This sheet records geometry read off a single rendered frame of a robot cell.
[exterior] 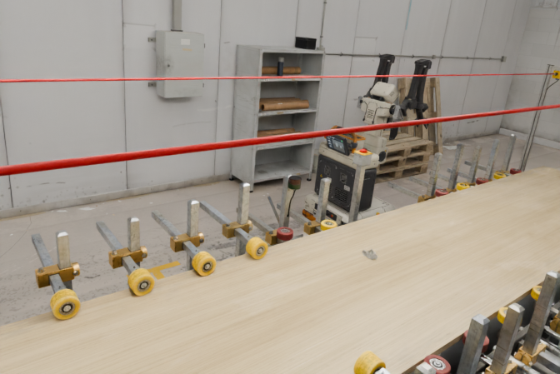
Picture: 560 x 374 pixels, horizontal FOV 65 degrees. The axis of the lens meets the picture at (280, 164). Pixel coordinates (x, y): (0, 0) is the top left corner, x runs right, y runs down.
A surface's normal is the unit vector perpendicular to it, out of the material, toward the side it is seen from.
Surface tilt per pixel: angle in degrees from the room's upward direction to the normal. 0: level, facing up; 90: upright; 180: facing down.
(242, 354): 0
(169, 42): 90
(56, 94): 90
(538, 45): 90
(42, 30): 90
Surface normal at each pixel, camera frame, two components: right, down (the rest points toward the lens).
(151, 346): 0.09, -0.94
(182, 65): 0.60, 0.30
